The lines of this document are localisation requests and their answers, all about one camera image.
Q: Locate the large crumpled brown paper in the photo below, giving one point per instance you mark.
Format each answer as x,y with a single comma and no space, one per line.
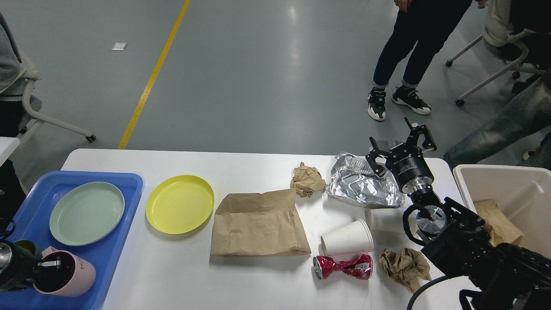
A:
405,267

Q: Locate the small white side table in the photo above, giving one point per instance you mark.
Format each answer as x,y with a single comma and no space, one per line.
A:
7,146

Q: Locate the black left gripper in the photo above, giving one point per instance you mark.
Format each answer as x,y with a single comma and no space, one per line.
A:
17,265

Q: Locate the beige plastic bin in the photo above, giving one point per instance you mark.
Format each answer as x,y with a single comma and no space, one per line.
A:
523,194

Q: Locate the white office chair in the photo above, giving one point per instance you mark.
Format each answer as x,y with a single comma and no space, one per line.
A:
31,75
518,33

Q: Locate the white office chair right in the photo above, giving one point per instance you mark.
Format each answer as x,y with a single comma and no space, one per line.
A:
518,33

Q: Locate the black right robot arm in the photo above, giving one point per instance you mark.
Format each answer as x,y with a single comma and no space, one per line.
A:
453,238

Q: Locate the pale green plate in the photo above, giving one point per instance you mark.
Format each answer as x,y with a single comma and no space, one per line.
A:
87,213

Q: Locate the blue plastic tray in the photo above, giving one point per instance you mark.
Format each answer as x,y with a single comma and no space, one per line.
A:
32,223

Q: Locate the pink mug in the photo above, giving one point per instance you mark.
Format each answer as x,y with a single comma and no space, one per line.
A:
84,275

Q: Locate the brown paper in bin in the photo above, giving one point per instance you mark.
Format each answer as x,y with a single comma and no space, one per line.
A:
500,229

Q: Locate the white office chair left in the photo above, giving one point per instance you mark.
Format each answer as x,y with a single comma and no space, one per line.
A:
31,75

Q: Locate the crushed red soda can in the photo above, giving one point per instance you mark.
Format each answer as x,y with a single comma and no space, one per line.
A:
360,267

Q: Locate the person in black trousers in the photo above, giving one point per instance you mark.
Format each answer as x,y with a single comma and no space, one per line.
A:
421,29

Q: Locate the small crumpled brown paper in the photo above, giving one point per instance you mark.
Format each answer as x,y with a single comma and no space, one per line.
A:
307,180

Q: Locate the white paper cup front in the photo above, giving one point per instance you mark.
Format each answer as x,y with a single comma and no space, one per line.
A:
355,237

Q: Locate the crumpled aluminium foil tray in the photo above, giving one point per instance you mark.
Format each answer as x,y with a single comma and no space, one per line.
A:
353,181

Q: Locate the yellow plate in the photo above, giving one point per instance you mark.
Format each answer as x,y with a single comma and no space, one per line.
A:
180,204

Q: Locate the person in blue jeans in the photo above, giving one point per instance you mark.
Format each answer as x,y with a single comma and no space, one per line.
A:
525,114

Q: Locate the dark teal mug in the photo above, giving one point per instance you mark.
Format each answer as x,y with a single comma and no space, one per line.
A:
30,246

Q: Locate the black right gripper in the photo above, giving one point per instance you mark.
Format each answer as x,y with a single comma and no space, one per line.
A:
406,162

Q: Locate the flat brown paper bag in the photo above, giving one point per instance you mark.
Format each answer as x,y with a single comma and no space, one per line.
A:
259,224

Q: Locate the white paper cup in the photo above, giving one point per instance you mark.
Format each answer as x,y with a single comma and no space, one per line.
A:
355,237
386,220

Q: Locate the white paper cup behind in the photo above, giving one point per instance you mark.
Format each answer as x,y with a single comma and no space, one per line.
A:
386,220

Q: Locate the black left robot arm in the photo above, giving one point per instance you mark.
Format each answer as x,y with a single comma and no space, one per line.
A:
7,228

